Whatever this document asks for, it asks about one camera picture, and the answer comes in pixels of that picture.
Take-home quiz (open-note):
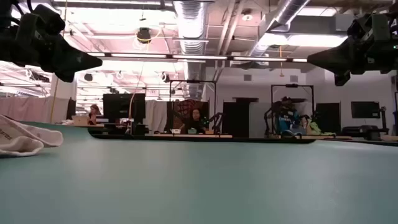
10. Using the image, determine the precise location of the yellow-green object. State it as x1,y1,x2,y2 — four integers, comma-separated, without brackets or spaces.
306,120,323,136

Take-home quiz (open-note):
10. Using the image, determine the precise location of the slanted silver ventilation duct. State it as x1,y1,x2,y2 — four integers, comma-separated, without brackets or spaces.
248,0,312,62

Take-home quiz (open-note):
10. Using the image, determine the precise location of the black ceiling dome camera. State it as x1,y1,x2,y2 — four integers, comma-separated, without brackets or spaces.
136,27,152,44

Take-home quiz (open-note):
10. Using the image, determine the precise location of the long ceiling light strip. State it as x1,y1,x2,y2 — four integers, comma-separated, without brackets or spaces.
86,52,308,63

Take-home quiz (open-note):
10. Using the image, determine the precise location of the person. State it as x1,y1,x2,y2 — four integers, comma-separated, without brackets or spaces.
272,96,304,137
182,108,208,135
88,104,102,126

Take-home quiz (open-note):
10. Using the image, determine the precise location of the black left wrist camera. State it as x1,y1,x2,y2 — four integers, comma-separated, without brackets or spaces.
30,4,66,35

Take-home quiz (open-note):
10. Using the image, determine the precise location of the black cabinet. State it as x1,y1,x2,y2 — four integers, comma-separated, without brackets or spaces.
221,97,259,138

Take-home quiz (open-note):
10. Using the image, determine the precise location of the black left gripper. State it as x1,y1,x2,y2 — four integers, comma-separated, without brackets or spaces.
0,24,103,83

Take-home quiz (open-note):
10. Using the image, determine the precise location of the black metal rig frame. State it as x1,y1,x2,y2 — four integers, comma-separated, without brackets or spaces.
169,80,218,134
270,83,315,136

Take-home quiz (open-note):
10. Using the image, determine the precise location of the pink curtain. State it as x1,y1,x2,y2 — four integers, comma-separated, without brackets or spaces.
0,96,71,124

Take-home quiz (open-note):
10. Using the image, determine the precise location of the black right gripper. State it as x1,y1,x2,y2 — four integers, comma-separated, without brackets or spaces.
307,30,398,87

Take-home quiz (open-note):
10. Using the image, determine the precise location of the white red-checked towel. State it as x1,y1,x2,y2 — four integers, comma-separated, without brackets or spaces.
0,114,65,157

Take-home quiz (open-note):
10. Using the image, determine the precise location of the red patterned board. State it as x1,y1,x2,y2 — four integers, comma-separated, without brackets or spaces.
172,98,210,125

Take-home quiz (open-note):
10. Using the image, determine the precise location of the green table mat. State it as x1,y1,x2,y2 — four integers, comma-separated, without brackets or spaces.
0,120,398,224

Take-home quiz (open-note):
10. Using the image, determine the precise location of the tan laptop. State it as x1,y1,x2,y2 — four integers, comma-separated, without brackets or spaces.
72,114,90,126

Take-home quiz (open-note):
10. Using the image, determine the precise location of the black upright panel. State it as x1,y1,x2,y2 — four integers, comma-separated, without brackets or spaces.
315,102,341,135

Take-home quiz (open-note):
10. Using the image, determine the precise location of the black desk equipment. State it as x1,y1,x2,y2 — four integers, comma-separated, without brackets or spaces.
341,124,389,141

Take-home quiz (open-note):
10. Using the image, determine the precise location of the white curtain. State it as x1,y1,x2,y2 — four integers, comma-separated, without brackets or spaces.
145,100,169,133

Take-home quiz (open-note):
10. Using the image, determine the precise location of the wide silver ventilation duct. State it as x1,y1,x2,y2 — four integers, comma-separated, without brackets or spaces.
173,0,208,99

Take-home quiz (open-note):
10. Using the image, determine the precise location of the black wall screen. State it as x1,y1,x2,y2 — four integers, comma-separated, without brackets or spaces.
351,101,381,119

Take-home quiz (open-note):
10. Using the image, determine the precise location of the yellow hanging cable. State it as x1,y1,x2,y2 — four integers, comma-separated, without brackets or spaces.
128,27,162,121

